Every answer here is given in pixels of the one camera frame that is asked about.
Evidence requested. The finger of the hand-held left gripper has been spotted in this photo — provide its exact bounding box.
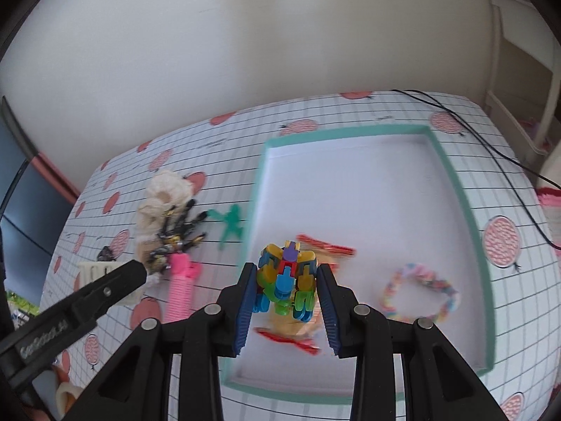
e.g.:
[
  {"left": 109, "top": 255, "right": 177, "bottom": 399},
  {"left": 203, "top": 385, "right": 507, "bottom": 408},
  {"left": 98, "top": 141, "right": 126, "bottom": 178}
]
[{"left": 74, "top": 260, "right": 148, "bottom": 322}]

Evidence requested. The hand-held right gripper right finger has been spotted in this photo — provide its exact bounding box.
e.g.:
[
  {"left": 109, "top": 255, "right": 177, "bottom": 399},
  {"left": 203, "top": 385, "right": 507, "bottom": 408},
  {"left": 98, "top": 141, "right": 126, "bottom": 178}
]
[{"left": 316, "top": 264, "right": 505, "bottom": 421}]

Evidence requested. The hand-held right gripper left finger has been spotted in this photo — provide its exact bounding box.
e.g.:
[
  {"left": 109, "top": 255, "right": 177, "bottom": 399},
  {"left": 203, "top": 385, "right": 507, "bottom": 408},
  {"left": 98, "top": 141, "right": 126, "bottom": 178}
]
[{"left": 66, "top": 263, "right": 259, "bottom": 421}]

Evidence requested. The white plastic clip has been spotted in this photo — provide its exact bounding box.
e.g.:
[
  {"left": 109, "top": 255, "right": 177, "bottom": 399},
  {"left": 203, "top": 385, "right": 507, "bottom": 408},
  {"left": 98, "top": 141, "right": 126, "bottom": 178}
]
[{"left": 79, "top": 261, "right": 141, "bottom": 303}]

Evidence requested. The colourful building block toy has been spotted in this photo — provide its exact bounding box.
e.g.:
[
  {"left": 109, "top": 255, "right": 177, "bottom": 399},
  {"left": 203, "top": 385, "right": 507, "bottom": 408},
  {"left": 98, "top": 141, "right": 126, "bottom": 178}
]
[{"left": 253, "top": 240, "right": 320, "bottom": 322}]

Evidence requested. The pink hair roller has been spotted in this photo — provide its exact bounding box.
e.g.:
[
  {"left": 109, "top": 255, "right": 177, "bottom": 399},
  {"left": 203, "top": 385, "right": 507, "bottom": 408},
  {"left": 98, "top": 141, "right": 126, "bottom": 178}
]
[{"left": 164, "top": 252, "right": 204, "bottom": 323}]

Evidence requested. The black gold action figure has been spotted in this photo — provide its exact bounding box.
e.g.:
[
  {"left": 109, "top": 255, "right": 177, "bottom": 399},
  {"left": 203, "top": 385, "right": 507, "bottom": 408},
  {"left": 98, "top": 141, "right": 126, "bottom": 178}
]
[{"left": 147, "top": 199, "right": 209, "bottom": 275}]

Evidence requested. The cream lace scrunchie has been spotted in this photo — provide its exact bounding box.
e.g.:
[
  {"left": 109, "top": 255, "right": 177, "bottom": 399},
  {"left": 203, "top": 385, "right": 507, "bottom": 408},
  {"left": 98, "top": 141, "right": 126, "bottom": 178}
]
[{"left": 134, "top": 170, "right": 196, "bottom": 246}]

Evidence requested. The teal shallow box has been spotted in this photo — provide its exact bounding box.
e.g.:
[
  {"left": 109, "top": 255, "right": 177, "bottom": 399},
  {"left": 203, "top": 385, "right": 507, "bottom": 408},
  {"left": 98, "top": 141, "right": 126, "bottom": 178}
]
[{"left": 219, "top": 125, "right": 496, "bottom": 404}]

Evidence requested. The person's left hand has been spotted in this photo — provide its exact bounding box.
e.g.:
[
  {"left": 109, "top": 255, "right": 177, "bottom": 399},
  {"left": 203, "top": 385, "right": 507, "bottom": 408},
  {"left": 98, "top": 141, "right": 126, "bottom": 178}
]
[{"left": 26, "top": 362, "right": 88, "bottom": 421}]

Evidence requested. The red yellow snack packet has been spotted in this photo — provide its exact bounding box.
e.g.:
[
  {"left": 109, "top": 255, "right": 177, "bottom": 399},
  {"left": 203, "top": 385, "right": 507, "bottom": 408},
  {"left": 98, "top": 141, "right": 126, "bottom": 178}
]
[{"left": 254, "top": 233, "right": 358, "bottom": 357}]

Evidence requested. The dark panel with pink edge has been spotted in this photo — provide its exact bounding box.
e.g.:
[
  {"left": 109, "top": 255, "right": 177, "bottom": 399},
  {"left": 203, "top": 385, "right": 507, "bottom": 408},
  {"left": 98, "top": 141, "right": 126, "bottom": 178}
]
[{"left": 0, "top": 96, "right": 80, "bottom": 312}]

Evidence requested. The pink striped crochet cloth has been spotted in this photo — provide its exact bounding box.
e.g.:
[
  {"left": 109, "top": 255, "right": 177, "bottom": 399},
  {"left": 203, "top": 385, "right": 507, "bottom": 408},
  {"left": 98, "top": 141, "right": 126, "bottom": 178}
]
[{"left": 537, "top": 186, "right": 561, "bottom": 211}]

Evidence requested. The pink soft item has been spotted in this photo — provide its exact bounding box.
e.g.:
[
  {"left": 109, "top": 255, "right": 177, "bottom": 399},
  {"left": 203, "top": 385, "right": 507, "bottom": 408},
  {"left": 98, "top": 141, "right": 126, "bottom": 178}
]
[{"left": 519, "top": 118, "right": 553, "bottom": 150}]

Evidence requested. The white shelf rack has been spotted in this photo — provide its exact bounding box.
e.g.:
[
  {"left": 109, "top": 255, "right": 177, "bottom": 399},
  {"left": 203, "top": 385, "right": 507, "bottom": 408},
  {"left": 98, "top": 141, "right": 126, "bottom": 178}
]
[{"left": 482, "top": 0, "right": 561, "bottom": 167}]

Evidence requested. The green propeller toy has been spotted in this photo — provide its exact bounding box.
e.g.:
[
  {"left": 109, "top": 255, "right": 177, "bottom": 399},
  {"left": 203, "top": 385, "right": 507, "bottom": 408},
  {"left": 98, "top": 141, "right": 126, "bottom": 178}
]
[{"left": 207, "top": 204, "right": 246, "bottom": 250}]

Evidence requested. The pastel rainbow braided ring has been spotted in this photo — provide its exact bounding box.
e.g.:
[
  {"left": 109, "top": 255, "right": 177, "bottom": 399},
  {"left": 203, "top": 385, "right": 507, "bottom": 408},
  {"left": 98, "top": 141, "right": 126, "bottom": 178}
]
[{"left": 379, "top": 263, "right": 462, "bottom": 323}]

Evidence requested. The black cable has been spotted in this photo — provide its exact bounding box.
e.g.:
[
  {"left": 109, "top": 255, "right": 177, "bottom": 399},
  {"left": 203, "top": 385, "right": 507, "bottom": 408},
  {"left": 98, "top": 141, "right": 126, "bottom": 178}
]
[{"left": 391, "top": 89, "right": 561, "bottom": 250}]

